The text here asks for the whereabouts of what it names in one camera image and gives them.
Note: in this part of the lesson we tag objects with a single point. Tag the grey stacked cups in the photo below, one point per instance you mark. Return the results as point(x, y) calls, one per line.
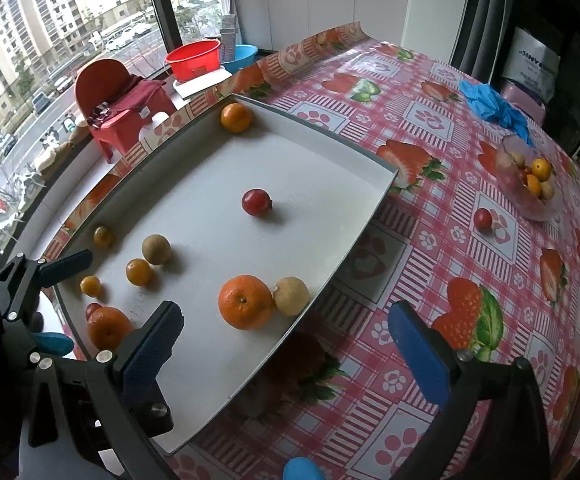
point(227, 35)

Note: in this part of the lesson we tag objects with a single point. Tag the red cherry tomato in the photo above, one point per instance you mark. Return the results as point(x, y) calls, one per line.
point(256, 202)
point(483, 218)
point(93, 309)

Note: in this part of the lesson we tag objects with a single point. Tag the red plastic basin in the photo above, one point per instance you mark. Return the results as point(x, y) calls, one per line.
point(192, 60)

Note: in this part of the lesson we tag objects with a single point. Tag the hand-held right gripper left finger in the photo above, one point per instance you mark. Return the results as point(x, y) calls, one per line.
point(155, 345)

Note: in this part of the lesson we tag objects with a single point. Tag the white flat scale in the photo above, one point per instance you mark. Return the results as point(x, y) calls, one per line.
point(202, 85)

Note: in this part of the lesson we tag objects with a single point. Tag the medium orange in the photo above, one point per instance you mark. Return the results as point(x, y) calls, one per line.
point(110, 328)
point(236, 118)

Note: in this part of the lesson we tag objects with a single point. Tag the strawberry paw print tablecloth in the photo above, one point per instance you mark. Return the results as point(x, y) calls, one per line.
point(420, 270)

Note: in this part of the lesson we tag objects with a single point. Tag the red plastic chair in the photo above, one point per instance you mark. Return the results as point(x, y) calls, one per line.
point(120, 110)

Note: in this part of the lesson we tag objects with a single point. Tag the small yellow kumquat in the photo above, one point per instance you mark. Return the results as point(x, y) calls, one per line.
point(91, 286)
point(103, 236)
point(139, 272)

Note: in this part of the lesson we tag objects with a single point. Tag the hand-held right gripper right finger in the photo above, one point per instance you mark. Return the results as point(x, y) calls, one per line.
point(417, 352)

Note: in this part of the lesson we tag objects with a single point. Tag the pink stool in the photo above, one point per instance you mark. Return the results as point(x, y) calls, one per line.
point(522, 102)

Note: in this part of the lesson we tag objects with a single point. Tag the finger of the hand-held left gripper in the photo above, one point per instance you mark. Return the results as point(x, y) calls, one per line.
point(67, 267)

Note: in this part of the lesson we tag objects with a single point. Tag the grey curtain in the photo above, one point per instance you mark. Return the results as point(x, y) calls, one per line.
point(480, 15)

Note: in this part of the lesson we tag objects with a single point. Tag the white rectangular tray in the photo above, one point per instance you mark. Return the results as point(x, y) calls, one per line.
point(290, 170)

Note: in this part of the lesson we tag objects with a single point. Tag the blue disposable gloves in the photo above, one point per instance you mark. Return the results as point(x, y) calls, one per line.
point(495, 105)

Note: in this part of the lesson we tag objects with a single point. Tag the white cabinet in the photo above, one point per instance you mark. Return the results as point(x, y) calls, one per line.
point(320, 15)

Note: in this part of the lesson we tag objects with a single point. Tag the small orange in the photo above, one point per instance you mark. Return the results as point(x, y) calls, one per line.
point(533, 185)
point(541, 169)

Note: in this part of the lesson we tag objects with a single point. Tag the blue plastic basin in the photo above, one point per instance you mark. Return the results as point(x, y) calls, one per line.
point(242, 57)

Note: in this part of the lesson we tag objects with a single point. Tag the clear glass bowl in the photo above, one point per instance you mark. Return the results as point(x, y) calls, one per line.
point(530, 205)

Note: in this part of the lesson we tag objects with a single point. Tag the white printed plastic bag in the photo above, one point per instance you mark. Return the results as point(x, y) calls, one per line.
point(532, 65)

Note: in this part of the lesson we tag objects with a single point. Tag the beige round longan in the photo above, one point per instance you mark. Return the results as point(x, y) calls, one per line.
point(156, 249)
point(291, 296)

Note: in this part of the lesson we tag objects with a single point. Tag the large orange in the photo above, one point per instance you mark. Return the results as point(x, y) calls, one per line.
point(246, 302)

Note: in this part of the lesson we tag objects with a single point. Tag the large window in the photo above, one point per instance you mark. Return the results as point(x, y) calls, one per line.
point(45, 50)

